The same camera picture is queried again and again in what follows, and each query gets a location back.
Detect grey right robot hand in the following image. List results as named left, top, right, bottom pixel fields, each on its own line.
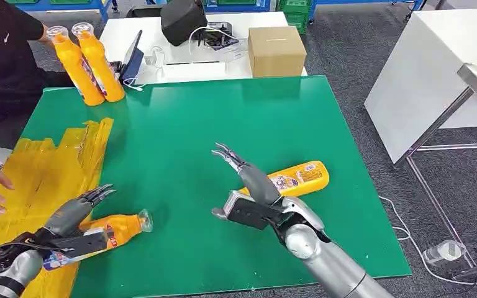
left=211, top=142, right=283, bottom=207

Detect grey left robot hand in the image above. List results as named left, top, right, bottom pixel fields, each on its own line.
left=42, top=184, right=117, bottom=240

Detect orange drink bottle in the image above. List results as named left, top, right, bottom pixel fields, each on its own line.
left=70, top=21, right=125, bottom=103
left=238, top=160, right=330, bottom=199
left=45, top=25, right=106, bottom=107
left=42, top=208, right=155, bottom=273

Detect yellow plastic sheet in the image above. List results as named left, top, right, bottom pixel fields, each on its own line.
left=0, top=118, right=115, bottom=298

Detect green table mat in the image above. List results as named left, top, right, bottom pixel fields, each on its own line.
left=19, top=75, right=413, bottom=298

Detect flat white box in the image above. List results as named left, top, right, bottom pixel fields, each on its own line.
left=161, top=61, right=228, bottom=82

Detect brown cardboard box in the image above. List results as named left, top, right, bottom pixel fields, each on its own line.
left=247, top=25, right=308, bottom=78

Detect black desk device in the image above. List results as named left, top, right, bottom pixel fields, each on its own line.
left=198, top=21, right=240, bottom=52

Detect person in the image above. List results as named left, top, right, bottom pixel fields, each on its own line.
left=0, top=0, right=76, bottom=150

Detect dark tablet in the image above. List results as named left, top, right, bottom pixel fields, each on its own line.
left=120, top=29, right=145, bottom=86

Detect stacked green crates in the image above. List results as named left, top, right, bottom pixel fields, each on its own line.
left=276, top=0, right=312, bottom=35

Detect black bag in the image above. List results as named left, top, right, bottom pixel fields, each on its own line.
left=160, top=0, right=209, bottom=47

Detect white power adapter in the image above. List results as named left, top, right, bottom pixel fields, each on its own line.
left=422, top=239, right=467, bottom=267

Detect blue shelf rack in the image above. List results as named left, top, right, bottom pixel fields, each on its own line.
left=4, top=0, right=112, bottom=22

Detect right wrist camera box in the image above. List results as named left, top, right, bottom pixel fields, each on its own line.
left=211, top=189, right=285, bottom=232

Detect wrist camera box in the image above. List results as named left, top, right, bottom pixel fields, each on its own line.
left=40, top=227, right=109, bottom=261
left=211, top=189, right=285, bottom=232

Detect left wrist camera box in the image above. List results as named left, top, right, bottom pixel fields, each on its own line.
left=40, top=227, right=109, bottom=261

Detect white floor cable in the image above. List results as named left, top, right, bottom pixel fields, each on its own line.
left=378, top=194, right=477, bottom=287

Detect white charger with cable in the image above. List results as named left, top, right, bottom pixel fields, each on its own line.
left=122, top=44, right=166, bottom=92

